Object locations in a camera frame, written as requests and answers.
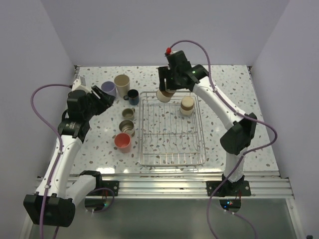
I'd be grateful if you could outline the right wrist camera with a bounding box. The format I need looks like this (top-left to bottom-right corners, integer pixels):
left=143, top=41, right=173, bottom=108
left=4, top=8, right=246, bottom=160
left=165, top=48, right=185, bottom=64

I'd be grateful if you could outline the steel cup with handle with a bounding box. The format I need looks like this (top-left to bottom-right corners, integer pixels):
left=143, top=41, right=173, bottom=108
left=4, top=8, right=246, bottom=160
left=119, top=119, right=135, bottom=137

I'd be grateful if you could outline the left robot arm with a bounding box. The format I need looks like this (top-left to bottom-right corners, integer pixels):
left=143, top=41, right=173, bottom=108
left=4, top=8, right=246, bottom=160
left=23, top=86, right=115, bottom=227

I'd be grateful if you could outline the small grey-green mug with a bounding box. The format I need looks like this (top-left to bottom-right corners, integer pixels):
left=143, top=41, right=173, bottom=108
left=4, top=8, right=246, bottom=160
left=122, top=108, right=135, bottom=120

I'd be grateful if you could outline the tall beige plastic cup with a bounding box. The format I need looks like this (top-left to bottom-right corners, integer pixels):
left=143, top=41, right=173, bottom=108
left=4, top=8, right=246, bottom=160
left=114, top=74, right=130, bottom=98

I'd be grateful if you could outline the red plastic cup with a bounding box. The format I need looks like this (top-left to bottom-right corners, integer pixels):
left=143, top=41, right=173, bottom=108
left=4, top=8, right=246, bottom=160
left=114, top=132, right=132, bottom=153

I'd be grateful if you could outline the wire dish rack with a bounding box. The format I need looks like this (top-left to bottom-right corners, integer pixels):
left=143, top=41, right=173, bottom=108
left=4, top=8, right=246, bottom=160
left=138, top=91, right=206, bottom=167

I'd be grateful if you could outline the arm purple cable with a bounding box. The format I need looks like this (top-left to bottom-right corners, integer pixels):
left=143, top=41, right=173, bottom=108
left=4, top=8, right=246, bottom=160
left=169, top=39, right=279, bottom=239
left=30, top=84, right=75, bottom=239

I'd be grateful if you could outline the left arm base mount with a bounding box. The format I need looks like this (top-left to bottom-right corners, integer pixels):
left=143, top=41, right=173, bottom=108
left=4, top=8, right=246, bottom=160
left=86, top=180, right=120, bottom=197

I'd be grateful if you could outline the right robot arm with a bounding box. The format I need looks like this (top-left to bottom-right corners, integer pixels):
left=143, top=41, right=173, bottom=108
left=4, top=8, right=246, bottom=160
left=157, top=48, right=257, bottom=196

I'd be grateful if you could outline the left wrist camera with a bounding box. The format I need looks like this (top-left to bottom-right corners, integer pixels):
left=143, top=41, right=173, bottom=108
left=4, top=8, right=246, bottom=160
left=71, top=76, right=89, bottom=92

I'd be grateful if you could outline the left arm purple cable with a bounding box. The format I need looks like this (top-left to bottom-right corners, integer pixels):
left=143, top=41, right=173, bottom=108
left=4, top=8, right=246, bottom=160
left=30, top=84, right=75, bottom=239

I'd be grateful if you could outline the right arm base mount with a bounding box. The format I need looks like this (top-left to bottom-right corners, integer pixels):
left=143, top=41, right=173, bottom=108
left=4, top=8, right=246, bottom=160
left=206, top=179, right=252, bottom=197

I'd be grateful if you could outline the purple plastic cup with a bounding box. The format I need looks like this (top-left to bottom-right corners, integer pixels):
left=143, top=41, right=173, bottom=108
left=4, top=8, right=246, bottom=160
left=101, top=81, right=117, bottom=97

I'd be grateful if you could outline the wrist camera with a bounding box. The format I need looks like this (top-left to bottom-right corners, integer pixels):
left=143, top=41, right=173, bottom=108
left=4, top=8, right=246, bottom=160
left=71, top=76, right=89, bottom=92
left=165, top=48, right=185, bottom=64

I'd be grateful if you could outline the aluminium rail frame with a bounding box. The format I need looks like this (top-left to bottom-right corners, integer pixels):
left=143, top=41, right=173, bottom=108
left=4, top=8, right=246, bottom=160
left=102, top=172, right=294, bottom=199

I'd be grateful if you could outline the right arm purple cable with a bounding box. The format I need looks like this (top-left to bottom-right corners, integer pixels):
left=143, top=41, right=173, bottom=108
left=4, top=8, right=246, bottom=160
left=169, top=39, right=279, bottom=239

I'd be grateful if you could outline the cream brown-banded cup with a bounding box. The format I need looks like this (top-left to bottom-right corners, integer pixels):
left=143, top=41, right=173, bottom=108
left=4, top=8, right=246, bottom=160
left=156, top=90, right=174, bottom=103
left=179, top=96, right=194, bottom=116

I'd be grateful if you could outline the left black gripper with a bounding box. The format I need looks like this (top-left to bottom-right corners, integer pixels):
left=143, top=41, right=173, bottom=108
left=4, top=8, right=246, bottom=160
left=83, top=86, right=115, bottom=120

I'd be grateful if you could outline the dark blue mug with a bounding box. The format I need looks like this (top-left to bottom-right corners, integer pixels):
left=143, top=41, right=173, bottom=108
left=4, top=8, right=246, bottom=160
left=123, top=89, right=140, bottom=106

